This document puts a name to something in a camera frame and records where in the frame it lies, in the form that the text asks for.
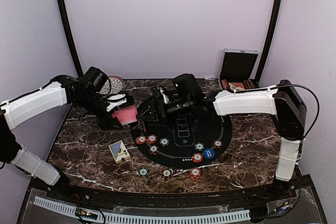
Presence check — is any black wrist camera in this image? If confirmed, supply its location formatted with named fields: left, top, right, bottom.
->
left=172, top=73, right=204, bottom=101
left=83, top=67, right=108, bottom=92

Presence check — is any brown poker chip stack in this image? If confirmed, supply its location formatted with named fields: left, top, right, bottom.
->
left=162, top=168, right=174, bottom=178

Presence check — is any white slotted cable duct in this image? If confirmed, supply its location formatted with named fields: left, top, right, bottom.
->
left=33, top=196, right=251, bottom=223

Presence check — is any red playing card deck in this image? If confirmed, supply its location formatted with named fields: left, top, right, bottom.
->
left=112, top=105, right=138, bottom=125

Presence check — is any aluminium poker chip case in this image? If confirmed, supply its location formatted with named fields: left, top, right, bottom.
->
left=219, top=48, right=259, bottom=90

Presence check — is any black front table rail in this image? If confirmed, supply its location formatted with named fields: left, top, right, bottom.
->
left=39, top=179, right=300, bottom=209

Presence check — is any green poker chip stack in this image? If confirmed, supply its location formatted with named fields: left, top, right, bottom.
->
left=138, top=168, right=149, bottom=177

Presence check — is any floral patterned ceramic bowl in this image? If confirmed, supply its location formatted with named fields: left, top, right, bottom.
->
left=99, top=76, right=124, bottom=95

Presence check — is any right black frame post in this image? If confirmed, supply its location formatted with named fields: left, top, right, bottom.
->
left=255, top=0, right=281, bottom=84

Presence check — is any red poker chip stack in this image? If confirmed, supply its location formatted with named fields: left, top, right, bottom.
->
left=190, top=168, right=202, bottom=179

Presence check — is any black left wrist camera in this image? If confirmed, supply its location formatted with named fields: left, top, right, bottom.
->
left=83, top=67, right=108, bottom=92

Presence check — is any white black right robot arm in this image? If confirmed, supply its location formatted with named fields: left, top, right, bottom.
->
left=132, top=74, right=307, bottom=182

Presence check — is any left black frame post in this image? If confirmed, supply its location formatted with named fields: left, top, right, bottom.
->
left=57, top=0, right=84, bottom=77

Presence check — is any blue small blind button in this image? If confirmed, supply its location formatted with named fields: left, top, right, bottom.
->
left=203, top=148, right=215, bottom=159

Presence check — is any black frame post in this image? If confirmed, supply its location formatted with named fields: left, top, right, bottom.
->
left=57, top=0, right=84, bottom=77
left=255, top=0, right=281, bottom=84

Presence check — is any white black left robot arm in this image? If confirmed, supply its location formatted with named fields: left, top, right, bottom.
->
left=1, top=75, right=127, bottom=187

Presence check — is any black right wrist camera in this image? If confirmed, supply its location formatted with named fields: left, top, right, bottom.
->
left=172, top=73, right=204, bottom=101

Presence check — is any round black poker mat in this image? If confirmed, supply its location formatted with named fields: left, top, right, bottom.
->
left=130, top=89, right=233, bottom=169

